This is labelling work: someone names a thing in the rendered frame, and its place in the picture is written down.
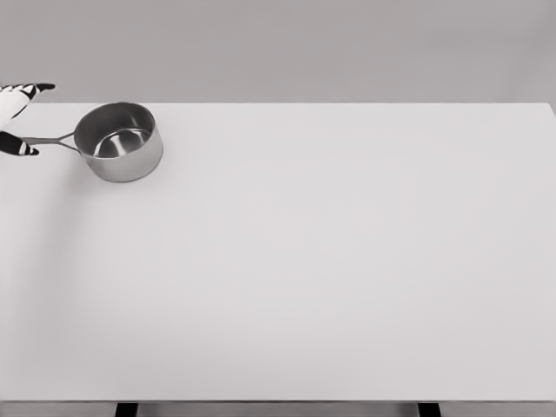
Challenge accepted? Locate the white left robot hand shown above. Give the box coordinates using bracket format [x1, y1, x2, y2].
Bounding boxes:
[0, 83, 56, 157]

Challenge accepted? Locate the steel pot with long handle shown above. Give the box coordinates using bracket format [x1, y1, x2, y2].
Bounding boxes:
[18, 102, 164, 183]

